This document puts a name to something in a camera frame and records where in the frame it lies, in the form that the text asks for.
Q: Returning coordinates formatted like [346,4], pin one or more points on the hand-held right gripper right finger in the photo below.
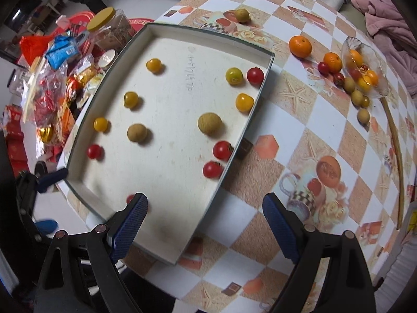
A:
[280,228]

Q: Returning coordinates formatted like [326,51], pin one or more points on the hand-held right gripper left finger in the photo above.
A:
[128,228]

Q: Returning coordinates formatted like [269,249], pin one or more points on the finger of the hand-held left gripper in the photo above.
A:
[52,179]
[45,227]

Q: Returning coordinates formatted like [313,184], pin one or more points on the brown longan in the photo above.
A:
[363,116]
[242,15]
[136,132]
[357,97]
[349,84]
[209,123]

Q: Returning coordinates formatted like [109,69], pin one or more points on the white shallow cardboard box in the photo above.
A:
[169,104]

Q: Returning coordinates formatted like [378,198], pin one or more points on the red boxes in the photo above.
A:
[14,130]

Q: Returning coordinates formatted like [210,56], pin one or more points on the pile of snack packets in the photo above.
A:
[49,111]

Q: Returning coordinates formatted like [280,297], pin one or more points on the checkered printed tablecloth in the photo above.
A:
[293,127]

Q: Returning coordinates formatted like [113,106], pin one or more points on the blue snack packet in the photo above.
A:
[63,50]

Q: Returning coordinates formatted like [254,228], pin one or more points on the curved wooden strip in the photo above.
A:
[400,169]

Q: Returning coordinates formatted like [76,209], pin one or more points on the red plastic bag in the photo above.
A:
[32,44]

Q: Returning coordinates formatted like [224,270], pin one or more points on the plastic jar with yellow lid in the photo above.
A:
[107,29]

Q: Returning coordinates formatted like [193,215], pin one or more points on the red round tray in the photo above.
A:
[79,18]

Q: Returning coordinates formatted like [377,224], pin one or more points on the orange mandarin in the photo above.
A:
[333,62]
[373,77]
[355,58]
[300,46]

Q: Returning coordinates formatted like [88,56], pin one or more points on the red round mat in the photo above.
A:
[140,22]

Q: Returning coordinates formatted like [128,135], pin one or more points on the clear glass bowl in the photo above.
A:
[350,44]

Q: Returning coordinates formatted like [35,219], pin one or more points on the pink fleece blanket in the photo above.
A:
[387,22]

